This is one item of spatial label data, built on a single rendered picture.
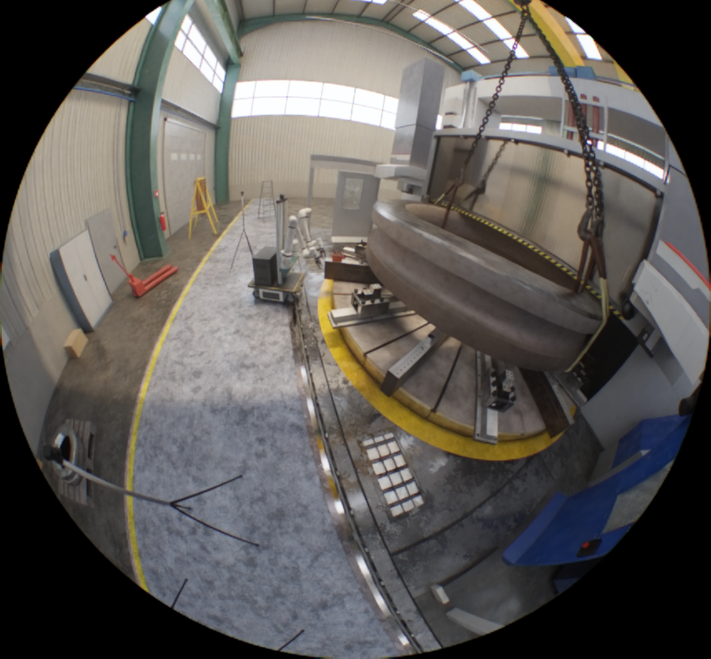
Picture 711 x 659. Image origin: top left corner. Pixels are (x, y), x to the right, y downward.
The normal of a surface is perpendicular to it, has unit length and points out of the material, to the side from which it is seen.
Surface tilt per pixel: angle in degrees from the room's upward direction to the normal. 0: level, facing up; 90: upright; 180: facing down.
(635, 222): 90
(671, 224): 90
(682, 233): 90
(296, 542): 0
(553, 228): 90
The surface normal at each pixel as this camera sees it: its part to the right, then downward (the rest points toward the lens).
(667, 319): -0.94, 0.08
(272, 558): 0.13, -0.81
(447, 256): -0.75, 0.30
